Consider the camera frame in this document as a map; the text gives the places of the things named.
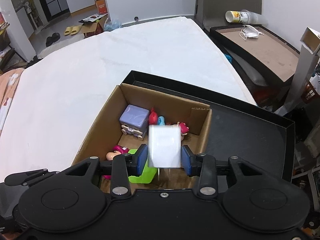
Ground orange cardboard box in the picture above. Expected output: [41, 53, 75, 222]
[95, 0, 109, 14]

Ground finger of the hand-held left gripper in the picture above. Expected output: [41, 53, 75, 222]
[4, 169, 62, 187]

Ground black shoes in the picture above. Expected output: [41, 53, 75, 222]
[46, 33, 61, 47]

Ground pink floral blanket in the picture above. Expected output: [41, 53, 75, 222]
[0, 67, 27, 131]

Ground purple cube toy figure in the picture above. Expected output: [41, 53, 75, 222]
[119, 104, 150, 141]

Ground green toy block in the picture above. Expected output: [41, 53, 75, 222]
[128, 149, 157, 185]

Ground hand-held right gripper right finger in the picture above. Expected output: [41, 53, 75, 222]
[181, 144, 273, 197]

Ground black bedside table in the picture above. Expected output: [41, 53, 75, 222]
[209, 25, 300, 106]

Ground open cardboard box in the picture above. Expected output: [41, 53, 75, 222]
[78, 14, 108, 39]

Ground blue plastic bag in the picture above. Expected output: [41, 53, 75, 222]
[103, 18, 123, 32]

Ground red toy figure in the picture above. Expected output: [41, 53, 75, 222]
[149, 108, 159, 126]

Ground white shelf unit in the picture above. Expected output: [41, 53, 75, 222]
[290, 42, 320, 113]

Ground pink-haired pigtail figure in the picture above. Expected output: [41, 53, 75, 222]
[166, 121, 189, 137]

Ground white charger plug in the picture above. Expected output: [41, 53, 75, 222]
[148, 124, 182, 181]

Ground white face mask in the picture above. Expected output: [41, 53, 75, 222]
[239, 25, 264, 41]

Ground small white-edged cardboard box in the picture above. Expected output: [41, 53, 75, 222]
[300, 27, 320, 55]

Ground pink-haired doll figure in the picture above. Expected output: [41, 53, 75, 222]
[106, 145, 130, 180]

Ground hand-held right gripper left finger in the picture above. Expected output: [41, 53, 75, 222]
[64, 144, 149, 196]

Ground brown cardboard box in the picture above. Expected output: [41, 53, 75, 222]
[71, 84, 213, 193]

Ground black tray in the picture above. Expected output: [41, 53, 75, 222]
[121, 70, 296, 183]

